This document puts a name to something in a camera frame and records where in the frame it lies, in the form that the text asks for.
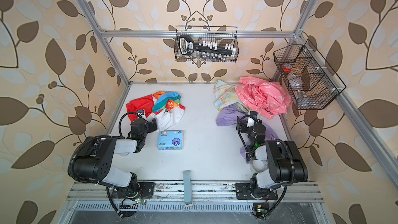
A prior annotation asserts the rainbow red white cloth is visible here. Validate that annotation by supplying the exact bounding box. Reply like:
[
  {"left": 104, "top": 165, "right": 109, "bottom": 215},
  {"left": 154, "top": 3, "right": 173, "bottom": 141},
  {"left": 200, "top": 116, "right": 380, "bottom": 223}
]
[{"left": 126, "top": 91, "right": 185, "bottom": 131}]

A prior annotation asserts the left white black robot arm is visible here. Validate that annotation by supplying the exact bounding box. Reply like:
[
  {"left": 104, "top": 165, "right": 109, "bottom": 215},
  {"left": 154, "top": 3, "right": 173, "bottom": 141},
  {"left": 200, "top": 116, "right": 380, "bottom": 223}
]
[{"left": 67, "top": 117, "right": 158, "bottom": 218}]

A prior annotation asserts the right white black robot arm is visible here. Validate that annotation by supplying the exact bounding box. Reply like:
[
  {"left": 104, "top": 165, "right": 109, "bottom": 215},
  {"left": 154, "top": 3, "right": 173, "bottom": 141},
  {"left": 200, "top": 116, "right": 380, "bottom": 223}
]
[{"left": 234, "top": 115, "right": 308, "bottom": 219}]

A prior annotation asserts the lilac purple cloth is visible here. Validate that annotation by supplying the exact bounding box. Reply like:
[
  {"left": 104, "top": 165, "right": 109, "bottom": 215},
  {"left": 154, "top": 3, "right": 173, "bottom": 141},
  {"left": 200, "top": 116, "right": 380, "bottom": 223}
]
[{"left": 216, "top": 105, "right": 279, "bottom": 162}]

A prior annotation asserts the pink patterned cloth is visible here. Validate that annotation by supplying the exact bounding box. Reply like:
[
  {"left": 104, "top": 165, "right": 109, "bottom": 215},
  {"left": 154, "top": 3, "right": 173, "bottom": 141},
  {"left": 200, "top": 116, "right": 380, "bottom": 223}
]
[{"left": 234, "top": 76, "right": 292, "bottom": 120}]

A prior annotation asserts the pale floral cloth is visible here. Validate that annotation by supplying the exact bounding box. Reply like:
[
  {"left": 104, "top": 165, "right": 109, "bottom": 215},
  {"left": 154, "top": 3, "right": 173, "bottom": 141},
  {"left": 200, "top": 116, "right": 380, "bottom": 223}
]
[{"left": 214, "top": 80, "right": 249, "bottom": 113}]

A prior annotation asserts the blue tissue pack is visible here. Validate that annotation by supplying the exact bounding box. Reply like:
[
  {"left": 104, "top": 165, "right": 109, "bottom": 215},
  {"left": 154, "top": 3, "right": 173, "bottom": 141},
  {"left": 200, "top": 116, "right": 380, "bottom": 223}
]
[{"left": 158, "top": 131, "right": 183, "bottom": 150}]

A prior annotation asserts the grey flat bar front edge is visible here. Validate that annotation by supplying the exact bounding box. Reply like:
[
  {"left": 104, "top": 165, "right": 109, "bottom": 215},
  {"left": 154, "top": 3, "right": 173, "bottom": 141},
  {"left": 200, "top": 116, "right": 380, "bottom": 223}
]
[{"left": 183, "top": 170, "right": 193, "bottom": 207}]

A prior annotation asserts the clear bottle red cap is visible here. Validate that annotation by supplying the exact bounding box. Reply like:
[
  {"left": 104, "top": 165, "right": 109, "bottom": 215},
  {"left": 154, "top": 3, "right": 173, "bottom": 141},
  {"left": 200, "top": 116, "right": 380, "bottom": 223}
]
[{"left": 283, "top": 63, "right": 310, "bottom": 107}]

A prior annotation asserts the black bit holder tool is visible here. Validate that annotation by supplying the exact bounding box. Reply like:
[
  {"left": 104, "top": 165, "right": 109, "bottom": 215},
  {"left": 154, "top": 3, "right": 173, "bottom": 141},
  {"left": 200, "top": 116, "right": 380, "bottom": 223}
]
[{"left": 178, "top": 35, "right": 238, "bottom": 57}]

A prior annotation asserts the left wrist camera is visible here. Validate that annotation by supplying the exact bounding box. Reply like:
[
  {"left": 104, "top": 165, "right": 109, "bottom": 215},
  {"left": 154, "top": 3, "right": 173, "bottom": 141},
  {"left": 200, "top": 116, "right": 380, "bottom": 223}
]
[{"left": 137, "top": 110, "right": 146, "bottom": 118}]

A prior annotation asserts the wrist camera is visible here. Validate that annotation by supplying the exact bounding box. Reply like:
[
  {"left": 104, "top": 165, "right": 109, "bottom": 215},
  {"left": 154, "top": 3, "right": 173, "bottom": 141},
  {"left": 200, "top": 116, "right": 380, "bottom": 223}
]
[
  {"left": 249, "top": 111, "right": 259, "bottom": 122},
  {"left": 137, "top": 110, "right": 146, "bottom": 118}
]

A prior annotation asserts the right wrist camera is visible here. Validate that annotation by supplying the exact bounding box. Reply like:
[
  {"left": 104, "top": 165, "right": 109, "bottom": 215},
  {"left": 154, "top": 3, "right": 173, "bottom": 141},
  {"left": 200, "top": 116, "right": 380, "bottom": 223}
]
[{"left": 249, "top": 111, "right": 259, "bottom": 122}]

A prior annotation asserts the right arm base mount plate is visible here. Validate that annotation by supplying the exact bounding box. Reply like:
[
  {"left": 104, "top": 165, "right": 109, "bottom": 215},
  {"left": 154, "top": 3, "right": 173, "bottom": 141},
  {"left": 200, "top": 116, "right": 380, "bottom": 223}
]
[{"left": 233, "top": 183, "right": 278, "bottom": 201}]

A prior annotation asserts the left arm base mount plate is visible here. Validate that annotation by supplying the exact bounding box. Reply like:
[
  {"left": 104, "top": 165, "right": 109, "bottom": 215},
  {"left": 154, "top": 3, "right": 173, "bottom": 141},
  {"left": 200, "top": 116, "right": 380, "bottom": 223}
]
[{"left": 112, "top": 181, "right": 155, "bottom": 199}]

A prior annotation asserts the black wire basket right wall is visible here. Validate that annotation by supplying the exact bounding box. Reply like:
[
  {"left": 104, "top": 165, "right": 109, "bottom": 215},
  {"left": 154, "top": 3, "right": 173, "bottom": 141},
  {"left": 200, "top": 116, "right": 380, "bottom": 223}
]
[{"left": 273, "top": 40, "right": 346, "bottom": 110}]

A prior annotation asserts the black wire basket wall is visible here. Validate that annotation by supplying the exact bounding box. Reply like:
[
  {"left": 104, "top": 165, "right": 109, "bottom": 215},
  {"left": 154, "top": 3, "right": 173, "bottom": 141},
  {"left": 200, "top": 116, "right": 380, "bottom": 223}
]
[
  {"left": 273, "top": 40, "right": 346, "bottom": 110},
  {"left": 174, "top": 25, "right": 239, "bottom": 63}
]

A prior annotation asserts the black wire basket back wall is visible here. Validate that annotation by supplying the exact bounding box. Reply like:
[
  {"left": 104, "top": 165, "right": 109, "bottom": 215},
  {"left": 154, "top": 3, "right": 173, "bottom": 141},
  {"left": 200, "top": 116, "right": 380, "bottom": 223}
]
[{"left": 174, "top": 25, "right": 239, "bottom": 63}]

